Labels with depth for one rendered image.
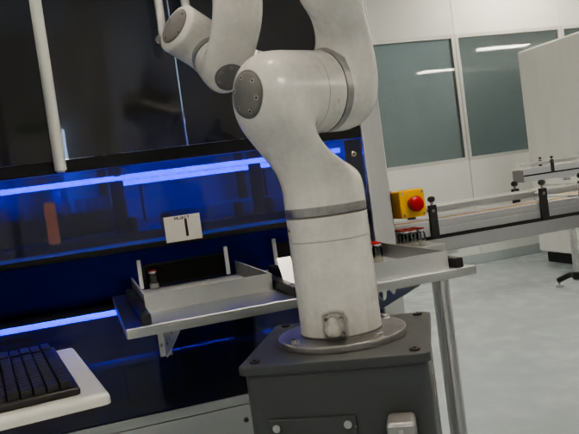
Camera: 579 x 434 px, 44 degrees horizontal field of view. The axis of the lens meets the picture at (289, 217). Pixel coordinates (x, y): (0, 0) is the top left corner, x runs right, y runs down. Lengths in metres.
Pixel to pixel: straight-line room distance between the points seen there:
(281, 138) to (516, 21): 6.88
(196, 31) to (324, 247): 0.42
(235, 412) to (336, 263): 0.85
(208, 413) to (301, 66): 1.02
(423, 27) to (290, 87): 6.31
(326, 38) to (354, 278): 0.35
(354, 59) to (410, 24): 6.15
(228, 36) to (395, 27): 6.03
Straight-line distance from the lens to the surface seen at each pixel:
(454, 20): 7.43
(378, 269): 1.44
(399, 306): 1.89
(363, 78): 1.06
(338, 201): 1.01
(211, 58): 1.15
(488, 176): 7.42
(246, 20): 1.15
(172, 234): 1.70
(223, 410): 1.79
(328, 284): 1.02
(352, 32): 1.05
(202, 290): 1.46
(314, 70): 1.01
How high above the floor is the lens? 1.11
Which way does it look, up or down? 3 degrees down
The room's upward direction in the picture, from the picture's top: 8 degrees counter-clockwise
